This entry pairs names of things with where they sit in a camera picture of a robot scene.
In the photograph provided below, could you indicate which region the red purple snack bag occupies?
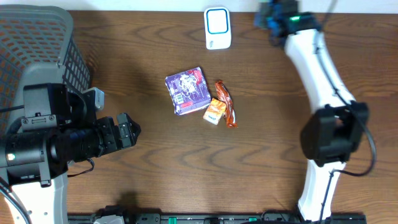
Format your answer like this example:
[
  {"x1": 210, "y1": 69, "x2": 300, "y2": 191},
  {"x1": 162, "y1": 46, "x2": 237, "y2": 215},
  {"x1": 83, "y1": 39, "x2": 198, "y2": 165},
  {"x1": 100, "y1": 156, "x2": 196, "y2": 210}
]
[{"x1": 165, "y1": 67, "x2": 211, "y2": 116}]

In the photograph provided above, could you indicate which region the orange white snack packet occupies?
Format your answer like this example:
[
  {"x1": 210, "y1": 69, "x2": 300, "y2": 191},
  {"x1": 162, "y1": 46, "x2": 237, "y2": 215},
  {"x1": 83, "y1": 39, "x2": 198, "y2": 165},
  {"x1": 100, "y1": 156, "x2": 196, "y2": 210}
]
[{"x1": 203, "y1": 98, "x2": 226, "y2": 125}]

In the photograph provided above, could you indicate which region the brown orange snack packet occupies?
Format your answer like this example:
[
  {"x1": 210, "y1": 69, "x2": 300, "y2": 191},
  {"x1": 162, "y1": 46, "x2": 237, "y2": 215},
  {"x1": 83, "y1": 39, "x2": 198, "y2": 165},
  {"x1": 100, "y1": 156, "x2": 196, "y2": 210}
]
[{"x1": 215, "y1": 80, "x2": 238, "y2": 128}]

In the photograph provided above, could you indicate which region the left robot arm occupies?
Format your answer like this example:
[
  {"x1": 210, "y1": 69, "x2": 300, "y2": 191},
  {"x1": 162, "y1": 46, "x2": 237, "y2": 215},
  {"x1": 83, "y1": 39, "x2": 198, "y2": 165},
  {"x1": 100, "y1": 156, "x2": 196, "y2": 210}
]
[{"x1": 1, "y1": 83, "x2": 141, "y2": 223}]

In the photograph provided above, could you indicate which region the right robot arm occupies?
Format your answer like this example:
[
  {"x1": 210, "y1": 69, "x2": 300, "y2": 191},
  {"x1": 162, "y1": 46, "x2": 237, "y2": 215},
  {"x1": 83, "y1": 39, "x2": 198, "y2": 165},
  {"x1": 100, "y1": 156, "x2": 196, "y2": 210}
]
[{"x1": 254, "y1": 1, "x2": 376, "y2": 223}]

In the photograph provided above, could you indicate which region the grey plastic mesh basket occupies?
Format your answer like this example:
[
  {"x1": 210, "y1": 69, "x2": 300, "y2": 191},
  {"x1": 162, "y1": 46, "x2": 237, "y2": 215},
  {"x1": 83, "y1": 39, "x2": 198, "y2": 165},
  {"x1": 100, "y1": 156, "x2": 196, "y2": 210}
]
[{"x1": 1, "y1": 4, "x2": 91, "y2": 134}]

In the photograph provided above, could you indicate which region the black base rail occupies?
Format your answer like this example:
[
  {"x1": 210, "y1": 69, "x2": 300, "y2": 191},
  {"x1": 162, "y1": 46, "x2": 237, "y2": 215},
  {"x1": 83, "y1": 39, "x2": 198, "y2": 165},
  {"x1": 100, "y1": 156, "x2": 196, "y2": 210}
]
[{"x1": 67, "y1": 205, "x2": 368, "y2": 224}]

